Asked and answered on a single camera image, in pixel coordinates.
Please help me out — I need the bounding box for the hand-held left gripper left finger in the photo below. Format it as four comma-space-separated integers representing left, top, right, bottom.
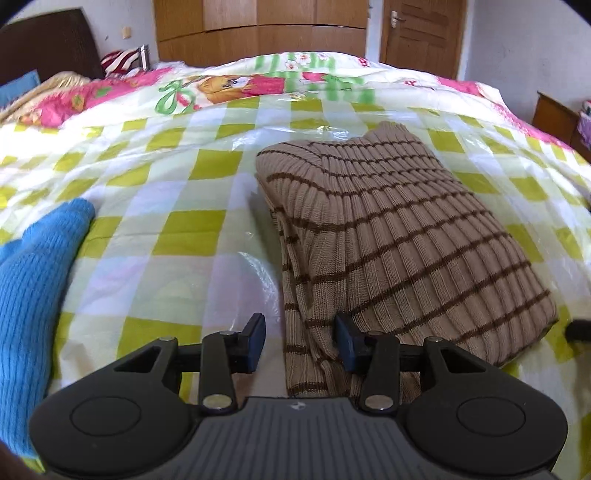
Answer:
113, 313, 267, 414

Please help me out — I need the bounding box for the blue knit garment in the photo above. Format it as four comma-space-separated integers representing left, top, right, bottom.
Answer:
0, 198, 96, 460

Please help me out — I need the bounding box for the red white striped pillow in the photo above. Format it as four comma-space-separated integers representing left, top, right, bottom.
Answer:
100, 46, 151, 77

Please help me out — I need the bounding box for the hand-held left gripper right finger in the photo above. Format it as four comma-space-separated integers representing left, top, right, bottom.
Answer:
334, 312, 481, 414

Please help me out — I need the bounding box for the wooden nightstand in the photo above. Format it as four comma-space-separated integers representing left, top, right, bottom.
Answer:
533, 91, 580, 148

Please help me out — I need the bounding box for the dark brown bed headboard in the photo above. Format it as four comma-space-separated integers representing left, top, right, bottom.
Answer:
0, 7, 106, 86

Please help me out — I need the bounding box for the tan blanket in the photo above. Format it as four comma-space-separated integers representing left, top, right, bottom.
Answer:
0, 71, 90, 123

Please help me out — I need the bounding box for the beige brown-striped knit sweater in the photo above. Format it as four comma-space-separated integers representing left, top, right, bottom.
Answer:
255, 121, 559, 398

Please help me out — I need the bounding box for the blue pillow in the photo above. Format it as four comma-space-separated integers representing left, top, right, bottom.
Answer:
0, 69, 41, 108

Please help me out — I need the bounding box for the wooden door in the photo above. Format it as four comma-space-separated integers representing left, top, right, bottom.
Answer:
379, 0, 469, 79

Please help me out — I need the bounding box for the wooden wardrobe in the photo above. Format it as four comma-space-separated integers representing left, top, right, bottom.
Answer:
153, 0, 369, 63

